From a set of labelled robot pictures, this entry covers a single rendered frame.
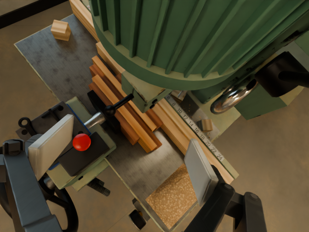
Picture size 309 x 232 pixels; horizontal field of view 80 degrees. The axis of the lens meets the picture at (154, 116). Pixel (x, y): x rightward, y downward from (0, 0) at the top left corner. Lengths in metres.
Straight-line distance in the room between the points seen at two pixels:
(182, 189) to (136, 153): 0.13
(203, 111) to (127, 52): 0.50
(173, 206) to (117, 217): 0.97
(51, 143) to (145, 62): 0.10
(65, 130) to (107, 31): 0.10
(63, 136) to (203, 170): 0.13
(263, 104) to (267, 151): 1.36
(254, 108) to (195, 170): 0.30
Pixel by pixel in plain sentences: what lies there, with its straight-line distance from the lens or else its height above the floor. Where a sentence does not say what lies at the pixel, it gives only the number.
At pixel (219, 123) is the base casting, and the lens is 0.66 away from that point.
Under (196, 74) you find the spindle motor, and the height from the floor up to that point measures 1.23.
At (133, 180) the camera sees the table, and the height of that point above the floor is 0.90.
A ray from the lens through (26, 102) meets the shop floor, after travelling 1.58.
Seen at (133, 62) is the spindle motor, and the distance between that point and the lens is 0.16.
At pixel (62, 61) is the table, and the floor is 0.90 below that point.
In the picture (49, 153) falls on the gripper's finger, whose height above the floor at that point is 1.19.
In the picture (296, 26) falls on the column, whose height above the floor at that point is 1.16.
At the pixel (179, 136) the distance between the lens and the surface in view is 0.44.
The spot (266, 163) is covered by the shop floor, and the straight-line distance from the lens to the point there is 1.77.
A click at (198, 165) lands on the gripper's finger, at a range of 0.18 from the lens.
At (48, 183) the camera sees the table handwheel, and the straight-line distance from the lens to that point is 0.56.
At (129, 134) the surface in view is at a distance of 0.39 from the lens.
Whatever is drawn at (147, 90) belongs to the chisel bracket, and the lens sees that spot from 0.32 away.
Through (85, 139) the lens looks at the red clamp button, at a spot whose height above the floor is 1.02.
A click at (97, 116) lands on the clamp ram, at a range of 0.41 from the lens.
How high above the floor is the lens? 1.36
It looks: 73 degrees down
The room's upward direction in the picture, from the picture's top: 33 degrees clockwise
